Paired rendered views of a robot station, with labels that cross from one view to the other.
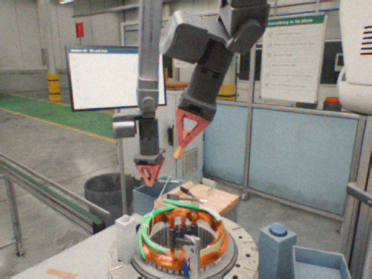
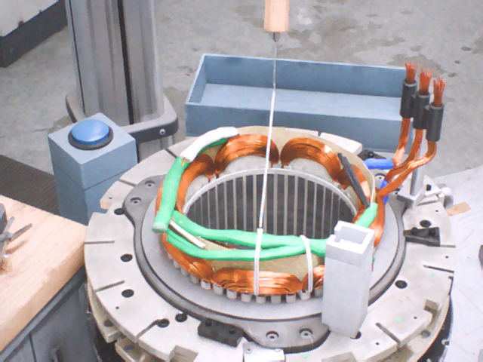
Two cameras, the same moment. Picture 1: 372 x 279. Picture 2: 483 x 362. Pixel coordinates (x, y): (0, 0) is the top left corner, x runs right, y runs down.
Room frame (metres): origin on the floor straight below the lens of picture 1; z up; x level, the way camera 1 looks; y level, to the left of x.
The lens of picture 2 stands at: (0.66, 0.64, 1.66)
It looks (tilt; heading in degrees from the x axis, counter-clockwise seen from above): 39 degrees down; 261
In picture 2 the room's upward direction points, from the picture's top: 1 degrees counter-clockwise
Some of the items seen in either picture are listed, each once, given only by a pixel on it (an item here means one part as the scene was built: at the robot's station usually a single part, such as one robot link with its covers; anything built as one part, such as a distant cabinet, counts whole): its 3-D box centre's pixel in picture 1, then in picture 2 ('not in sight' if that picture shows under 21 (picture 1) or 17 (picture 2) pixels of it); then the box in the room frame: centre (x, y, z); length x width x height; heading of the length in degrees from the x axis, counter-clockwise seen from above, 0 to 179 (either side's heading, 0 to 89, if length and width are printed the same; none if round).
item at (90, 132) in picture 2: (278, 229); (90, 131); (0.69, -0.26, 1.04); 0.04 x 0.04 x 0.01
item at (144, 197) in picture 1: (162, 222); not in sight; (0.92, 0.08, 0.92); 0.17 x 0.11 x 0.28; 143
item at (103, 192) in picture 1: (110, 202); not in sight; (2.08, 0.60, 0.39); 0.39 x 0.39 x 0.35
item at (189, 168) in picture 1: (159, 138); not in sight; (3.27, 0.31, 0.60); 1.02 x 0.55 x 1.20; 50
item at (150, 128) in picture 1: (146, 126); not in sight; (0.80, 0.11, 1.30); 0.07 x 0.06 x 0.07; 103
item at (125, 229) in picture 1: (126, 239); (349, 280); (0.50, 0.12, 1.14); 0.03 x 0.03 x 0.09; 56
